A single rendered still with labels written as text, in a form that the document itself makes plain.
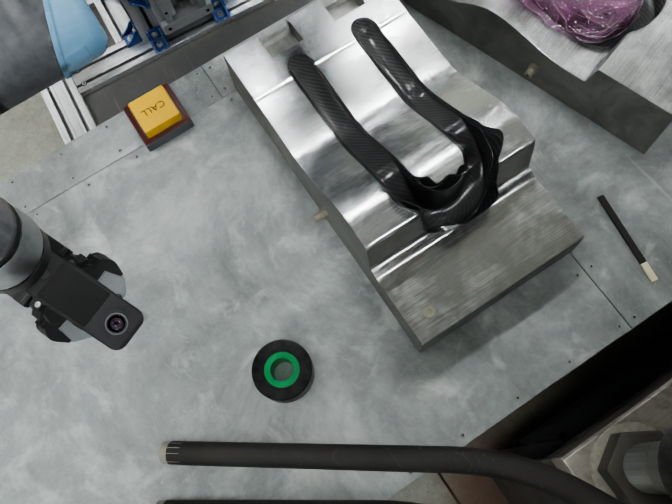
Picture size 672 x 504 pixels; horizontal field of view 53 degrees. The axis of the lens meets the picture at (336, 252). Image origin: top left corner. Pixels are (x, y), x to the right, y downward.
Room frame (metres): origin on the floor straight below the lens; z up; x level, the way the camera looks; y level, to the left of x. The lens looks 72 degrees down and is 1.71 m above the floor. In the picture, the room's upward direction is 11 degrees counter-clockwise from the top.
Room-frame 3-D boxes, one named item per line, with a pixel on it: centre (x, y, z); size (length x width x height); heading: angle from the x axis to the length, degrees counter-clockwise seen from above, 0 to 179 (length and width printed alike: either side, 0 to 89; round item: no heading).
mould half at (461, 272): (0.42, -0.11, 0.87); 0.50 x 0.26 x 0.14; 22
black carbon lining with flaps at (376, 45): (0.44, -0.11, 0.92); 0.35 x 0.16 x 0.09; 22
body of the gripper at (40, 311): (0.25, 0.30, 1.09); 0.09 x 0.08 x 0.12; 45
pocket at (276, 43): (0.61, 0.02, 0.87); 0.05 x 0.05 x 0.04; 22
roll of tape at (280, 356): (0.15, 0.10, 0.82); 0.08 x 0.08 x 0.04
